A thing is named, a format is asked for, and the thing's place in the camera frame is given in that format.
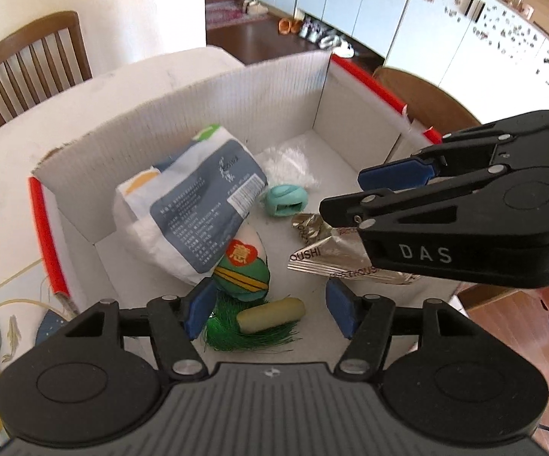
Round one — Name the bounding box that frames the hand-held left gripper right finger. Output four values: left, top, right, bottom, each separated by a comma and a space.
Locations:
326, 278, 483, 381

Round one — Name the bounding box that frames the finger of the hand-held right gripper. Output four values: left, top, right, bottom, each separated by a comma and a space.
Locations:
357, 110, 549, 192
319, 165, 510, 230

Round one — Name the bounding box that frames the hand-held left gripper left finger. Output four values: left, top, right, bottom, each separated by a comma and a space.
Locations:
63, 278, 219, 382

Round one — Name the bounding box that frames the silver foil packet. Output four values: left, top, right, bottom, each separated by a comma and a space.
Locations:
288, 225, 422, 286

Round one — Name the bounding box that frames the green tasselled sachet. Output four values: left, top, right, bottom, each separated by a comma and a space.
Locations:
203, 225, 304, 353

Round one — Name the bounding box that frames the pale yellow stick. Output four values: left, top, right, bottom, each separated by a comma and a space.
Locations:
237, 298, 306, 333

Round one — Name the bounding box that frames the gold foil wrapper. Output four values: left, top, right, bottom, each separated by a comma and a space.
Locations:
291, 214, 327, 243

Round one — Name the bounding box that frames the clear plastic bag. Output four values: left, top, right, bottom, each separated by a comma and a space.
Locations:
256, 145, 323, 191

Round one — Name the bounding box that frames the white blue wipes packet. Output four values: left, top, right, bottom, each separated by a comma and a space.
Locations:
113, 123, 268, 286

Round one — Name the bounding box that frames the teal silicone pouch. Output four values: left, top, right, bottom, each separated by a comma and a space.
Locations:
262, 184, 309, 219

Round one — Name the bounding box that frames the red cardboard box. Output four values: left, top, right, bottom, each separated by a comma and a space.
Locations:
28, 45, 470, 324

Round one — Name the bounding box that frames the row of shoes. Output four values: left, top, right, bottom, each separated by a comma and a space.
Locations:
298, 16, 356, 55

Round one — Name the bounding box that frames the patterned red rug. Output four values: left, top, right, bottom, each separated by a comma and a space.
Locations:
205, 0, 256, 28

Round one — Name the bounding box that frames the wooden dining chair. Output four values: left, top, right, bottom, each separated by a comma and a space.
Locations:
0, 11, 93, 129

